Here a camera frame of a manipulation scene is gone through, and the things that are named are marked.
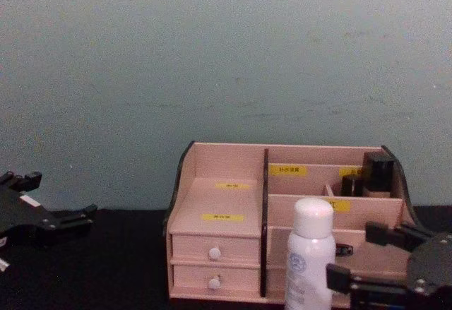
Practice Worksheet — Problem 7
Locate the white spray bottle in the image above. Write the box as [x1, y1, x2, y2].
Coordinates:
[284, 198, 336, 310]

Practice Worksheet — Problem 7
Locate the plain pale wall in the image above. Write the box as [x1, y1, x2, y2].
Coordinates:
[0, 0, 452, 219]

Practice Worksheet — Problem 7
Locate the black table cloth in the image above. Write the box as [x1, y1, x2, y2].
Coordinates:
[0, 208, 452, 310]

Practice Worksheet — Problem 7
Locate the pink drawer white knob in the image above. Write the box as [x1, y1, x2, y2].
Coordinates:
[170, 234, 261, 263]
[172, 263, 261, 294]

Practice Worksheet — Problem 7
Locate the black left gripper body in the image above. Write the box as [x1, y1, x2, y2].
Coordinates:
[0, 186, 59, 247]

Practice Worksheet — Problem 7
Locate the pink wooden desk organizer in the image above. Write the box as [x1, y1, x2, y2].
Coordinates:
[162, 141, 430, 307]

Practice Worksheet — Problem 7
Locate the tall black bottle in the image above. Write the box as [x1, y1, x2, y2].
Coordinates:
[362, 152, 396, 198]

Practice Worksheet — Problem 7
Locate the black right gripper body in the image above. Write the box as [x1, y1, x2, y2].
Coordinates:
[405, 234, 452, 296]

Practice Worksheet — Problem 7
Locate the short black bottle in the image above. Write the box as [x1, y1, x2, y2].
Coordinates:
[340, 174, 365, 197]

